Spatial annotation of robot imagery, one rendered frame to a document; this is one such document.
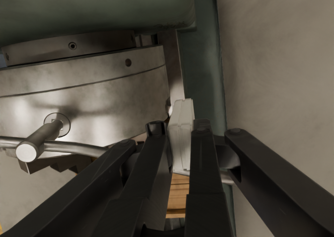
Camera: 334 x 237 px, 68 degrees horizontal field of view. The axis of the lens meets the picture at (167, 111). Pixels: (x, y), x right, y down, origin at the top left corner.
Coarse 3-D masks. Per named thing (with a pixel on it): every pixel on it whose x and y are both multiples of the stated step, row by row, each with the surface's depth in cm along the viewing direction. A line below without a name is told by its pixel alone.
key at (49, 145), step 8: (0, 136) 25; (0, 144) 25; (8, 144) 25; (16, 144) 25; (48, 144) 25; (56, 144) 25; (64, 144) 25; (72, 144) 26; (80, 144) 26; (88, 144) 26; (64, 152) 26; (72, 152) 26; (80, 152) 26; (88, 152) 25; (96, 152) 25; (104, 152) 25; (224, 176) 23; (232, 184) 23
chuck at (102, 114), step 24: (144, 72) 36; (24, 96) 31; (48, 96) 31; (72, 96) 31; (96, 96) 32; (120, 96) 34; (144, 96) 37; (168, 96) 44; (0, 120) 33; (24, 120) 32; (72, 120) 32; (96, 120) 33; (120, 120) 34; (144, 120) 37; (96, 144) 33
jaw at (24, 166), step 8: (40, 160) 40; (48, 160) 40; (56, 160) 41; (64, 160) 42; (72, 160) 44; (80, 160) 45; (88, 160) 46; (24, 168) 39; (32, 168) 39; (40, 168) 40; (56, 168) 43; (64, 168) 43; (72, 168) 46; (80, 168) 45
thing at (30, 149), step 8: (56, 120) 31; (40, 128) 27; (48, 128) 28; (56, 128) 29; (32, 136) 25; (40, 136) 25; (48, 136) 26; (56, 136) 29; (24, 144) 23; (32, 144) 24; (40, 144) 24; (16, 152) 23; (24, 152) 24; (32, 152) 24; (40, 152) 24; (24, 160) 24; (32, 160) 24
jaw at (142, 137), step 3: (165, 105) 44; (141, 135) 45; (144, 135) 45; (132, 138) 45; (135, 138) 45; (138, 138) 45; (141, 138) 45; (144, 138) 45; (135, 141) 45; (138, 141) 45; (141, 141) 48; (138, 144) 46; (108, 147) 47
